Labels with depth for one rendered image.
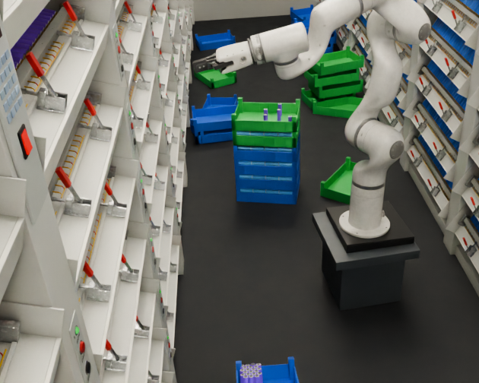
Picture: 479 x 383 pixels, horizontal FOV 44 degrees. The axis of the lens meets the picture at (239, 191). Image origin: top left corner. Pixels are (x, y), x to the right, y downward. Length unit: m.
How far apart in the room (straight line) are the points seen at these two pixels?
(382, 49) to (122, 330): 1.24
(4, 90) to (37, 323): 0.30
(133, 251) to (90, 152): 0.42
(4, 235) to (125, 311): 0.73
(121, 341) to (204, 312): 1.11
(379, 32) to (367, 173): 0.48
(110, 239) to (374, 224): 1.23
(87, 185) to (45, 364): 0.41
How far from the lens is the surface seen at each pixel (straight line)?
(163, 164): 2.26
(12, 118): 0.68
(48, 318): 0.80
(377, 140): 2.04
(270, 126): 2.75
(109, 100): 1.39
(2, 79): 0.67
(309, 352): 2.24
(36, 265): 0.75
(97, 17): 1.32
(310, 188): 3.08
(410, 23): 1.94
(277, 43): 1.71
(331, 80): 3.85
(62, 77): 1.04
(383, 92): 2.04
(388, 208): 2.42
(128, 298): 1.41
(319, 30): 1.80
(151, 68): 2.10
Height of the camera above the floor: 1.67
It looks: 33 degrees down
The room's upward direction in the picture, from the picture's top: 4 degrees counter-clockwise
